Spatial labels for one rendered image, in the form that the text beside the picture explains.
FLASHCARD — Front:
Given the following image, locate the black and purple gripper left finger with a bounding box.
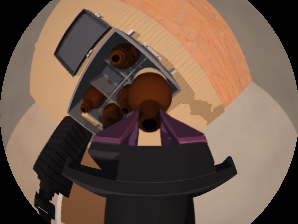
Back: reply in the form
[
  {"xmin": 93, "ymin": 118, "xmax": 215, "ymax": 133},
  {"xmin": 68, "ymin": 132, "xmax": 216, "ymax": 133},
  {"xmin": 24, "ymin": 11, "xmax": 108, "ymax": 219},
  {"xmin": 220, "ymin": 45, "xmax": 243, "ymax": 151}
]
[{"xmin": 91, "ymin": 110, "xmax": 139, "ymax": 146}]

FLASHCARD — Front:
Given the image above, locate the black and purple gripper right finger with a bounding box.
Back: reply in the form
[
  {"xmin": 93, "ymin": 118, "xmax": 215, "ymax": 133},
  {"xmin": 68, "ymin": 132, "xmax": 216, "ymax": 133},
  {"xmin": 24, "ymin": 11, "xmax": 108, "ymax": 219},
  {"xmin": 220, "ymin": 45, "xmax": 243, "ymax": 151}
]
[{"xmin": 160, "ymin": 110, "xmax": 208, "ymax": 146}]

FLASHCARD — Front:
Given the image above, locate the dark grey divided crate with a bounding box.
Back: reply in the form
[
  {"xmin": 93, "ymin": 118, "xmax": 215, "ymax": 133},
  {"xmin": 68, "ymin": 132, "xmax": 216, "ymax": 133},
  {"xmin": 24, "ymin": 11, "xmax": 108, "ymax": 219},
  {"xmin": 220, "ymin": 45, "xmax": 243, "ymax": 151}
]
[{"xmin": 67, "ymin": 28, "xmax": 182, "ymax": 135}]

